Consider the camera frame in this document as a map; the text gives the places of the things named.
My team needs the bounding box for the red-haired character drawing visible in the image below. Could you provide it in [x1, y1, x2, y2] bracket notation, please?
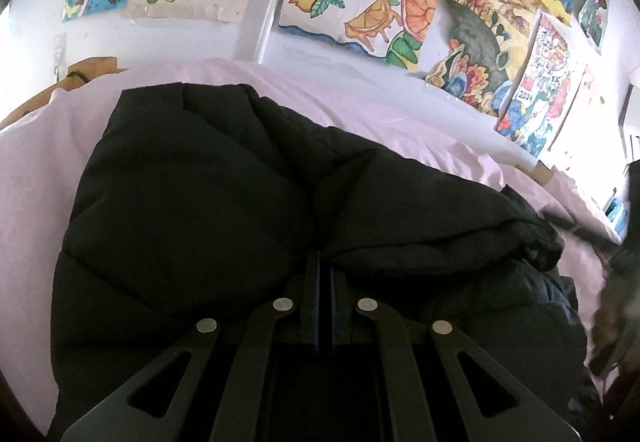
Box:
[577, 0, 612, 54]

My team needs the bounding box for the tower and buildings drawing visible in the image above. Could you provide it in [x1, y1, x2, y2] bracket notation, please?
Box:
[495, 11, 587, 159]

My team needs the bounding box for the blue cloth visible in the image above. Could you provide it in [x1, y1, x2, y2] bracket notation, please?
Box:
[605, 199, 630, 230]

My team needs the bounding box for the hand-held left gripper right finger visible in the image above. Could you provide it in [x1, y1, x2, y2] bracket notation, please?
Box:
[326, 252, 585, 442]

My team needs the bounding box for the pink duvet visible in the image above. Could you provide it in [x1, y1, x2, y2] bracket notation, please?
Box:
[0, 57, 626, 403]

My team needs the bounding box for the colourful landscape drawing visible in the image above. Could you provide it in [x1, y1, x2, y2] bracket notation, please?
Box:
[424, 0, 543, 118]

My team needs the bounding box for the white wall socket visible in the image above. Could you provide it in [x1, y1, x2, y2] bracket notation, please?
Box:
[52, 33, 68, 80]

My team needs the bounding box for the black puffer jacket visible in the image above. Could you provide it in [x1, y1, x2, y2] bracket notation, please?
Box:
[47, 82, 608, 442]

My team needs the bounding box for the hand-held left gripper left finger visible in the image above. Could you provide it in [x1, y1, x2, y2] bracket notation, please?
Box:
[60, 249, 325, 442]

